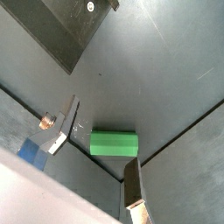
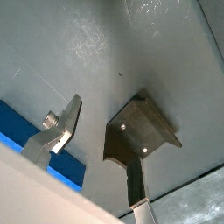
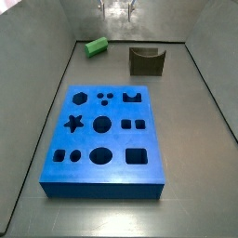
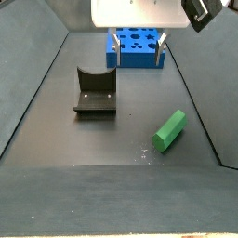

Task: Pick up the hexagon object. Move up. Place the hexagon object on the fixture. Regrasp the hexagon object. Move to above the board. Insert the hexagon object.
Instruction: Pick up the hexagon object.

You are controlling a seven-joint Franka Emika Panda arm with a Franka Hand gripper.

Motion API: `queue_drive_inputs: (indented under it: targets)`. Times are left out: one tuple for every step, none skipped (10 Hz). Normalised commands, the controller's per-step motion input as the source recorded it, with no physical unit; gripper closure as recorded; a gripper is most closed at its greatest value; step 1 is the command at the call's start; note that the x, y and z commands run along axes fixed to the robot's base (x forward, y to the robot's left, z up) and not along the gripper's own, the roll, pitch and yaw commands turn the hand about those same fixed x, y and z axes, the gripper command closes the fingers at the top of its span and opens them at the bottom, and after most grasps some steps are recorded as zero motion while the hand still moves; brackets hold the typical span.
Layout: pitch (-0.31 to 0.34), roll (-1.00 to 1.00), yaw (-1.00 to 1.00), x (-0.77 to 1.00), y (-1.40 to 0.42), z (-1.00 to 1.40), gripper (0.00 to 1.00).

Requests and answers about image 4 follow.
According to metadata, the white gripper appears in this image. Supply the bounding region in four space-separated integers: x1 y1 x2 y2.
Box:
91 0 190 66

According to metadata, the green hexagonal prism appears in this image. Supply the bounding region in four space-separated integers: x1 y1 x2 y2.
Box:
152 110 187 152

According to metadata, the blue shape sorter block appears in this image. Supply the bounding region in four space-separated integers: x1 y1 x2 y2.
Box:
116 28 165 69

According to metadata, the black curved cradle stand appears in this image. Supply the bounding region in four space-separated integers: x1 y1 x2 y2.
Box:
73 68 116 113

